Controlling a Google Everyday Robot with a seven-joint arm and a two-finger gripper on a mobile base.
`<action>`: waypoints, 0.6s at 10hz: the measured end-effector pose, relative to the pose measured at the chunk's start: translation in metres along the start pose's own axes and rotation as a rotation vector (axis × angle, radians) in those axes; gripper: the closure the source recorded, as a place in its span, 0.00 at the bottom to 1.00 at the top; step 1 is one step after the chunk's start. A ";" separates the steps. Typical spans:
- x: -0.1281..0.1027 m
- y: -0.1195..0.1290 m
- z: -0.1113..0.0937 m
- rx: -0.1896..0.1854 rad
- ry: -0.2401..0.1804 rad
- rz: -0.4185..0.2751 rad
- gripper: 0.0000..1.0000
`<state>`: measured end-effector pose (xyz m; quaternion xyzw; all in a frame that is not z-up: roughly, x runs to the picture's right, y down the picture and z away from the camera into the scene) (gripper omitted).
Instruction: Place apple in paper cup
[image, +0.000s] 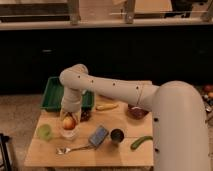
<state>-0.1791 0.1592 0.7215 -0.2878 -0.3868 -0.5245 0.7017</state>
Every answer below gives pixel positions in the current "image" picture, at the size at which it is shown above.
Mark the green cucumber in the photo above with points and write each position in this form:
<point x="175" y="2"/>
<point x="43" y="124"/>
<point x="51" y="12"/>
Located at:
<point x="140" y="141"/>

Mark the dark small object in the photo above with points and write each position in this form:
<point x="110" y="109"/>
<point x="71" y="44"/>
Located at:
<point x="85" y="115"/>

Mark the wooden table board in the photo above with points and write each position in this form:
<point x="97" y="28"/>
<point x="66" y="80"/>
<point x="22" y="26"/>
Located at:
<point x="43" y="153"/>

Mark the green paper cup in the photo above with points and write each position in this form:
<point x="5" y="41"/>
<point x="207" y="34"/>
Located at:
<point x="44" y="132"/>

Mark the black stand at left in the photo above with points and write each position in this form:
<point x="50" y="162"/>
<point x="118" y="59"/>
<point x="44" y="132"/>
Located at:
<point x="5" y="164"/>

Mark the silver spoon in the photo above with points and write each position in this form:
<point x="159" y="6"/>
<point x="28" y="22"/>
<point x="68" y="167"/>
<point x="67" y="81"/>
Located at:
<point x="66" y="150"/>

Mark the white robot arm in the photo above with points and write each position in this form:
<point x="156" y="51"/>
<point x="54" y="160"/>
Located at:
<point x="180" y="134"/>

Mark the green plastic tray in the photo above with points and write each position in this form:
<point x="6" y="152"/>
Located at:
<point x="53" y="94"/>

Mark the yellow banana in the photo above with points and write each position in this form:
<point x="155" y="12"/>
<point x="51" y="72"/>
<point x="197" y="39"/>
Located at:
<point x="109" y="106"/>

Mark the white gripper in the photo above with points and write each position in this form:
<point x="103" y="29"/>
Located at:
<point x="71" y="102"/>

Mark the blue sponge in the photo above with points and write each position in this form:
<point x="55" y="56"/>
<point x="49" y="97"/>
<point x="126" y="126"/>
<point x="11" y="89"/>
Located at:
<point x="98" y="136"/>

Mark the red yellow apple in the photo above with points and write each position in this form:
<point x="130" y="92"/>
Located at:
<point x="68" y="123"/>

